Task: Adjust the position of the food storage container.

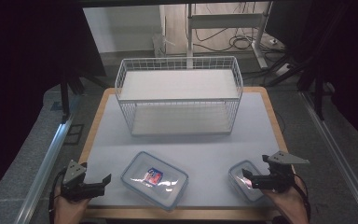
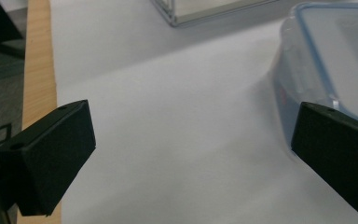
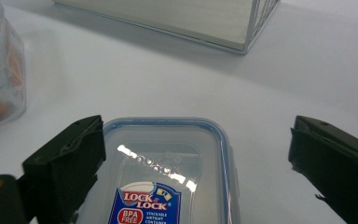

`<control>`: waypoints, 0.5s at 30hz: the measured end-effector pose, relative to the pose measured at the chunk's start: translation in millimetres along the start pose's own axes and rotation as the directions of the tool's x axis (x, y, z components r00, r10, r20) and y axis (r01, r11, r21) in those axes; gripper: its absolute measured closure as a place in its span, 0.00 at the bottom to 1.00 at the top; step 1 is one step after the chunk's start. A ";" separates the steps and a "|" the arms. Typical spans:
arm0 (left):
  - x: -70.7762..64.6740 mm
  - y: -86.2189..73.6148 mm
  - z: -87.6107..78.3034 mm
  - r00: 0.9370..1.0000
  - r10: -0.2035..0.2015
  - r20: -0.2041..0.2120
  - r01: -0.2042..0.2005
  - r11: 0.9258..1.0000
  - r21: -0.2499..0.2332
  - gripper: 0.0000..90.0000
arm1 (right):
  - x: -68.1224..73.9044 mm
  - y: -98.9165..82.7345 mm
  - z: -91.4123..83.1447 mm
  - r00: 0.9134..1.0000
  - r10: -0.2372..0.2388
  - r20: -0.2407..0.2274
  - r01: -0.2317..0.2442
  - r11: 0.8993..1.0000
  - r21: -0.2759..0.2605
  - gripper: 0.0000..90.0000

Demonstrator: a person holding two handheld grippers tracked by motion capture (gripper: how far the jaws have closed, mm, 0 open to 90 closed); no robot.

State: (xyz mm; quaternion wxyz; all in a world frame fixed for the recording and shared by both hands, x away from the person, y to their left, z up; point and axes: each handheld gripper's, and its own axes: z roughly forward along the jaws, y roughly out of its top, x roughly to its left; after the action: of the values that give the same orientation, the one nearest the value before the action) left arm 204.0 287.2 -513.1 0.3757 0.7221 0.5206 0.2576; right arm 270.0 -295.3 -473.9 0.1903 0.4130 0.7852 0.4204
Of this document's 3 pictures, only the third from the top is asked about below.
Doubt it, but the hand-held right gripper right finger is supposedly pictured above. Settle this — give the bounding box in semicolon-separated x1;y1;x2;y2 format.
288;115;358;224

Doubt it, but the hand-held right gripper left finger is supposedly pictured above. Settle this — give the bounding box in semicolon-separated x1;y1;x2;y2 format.
18;115;107;224

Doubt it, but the white wire basket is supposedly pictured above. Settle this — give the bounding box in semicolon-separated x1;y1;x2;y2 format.
52;0;282;56

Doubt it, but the clear container with colourful contents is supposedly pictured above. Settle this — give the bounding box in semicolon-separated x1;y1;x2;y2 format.
0;0;28;132

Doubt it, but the clear container with blue-sealed lid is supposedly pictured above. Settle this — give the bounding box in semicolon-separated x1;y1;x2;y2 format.
74;117;242;224

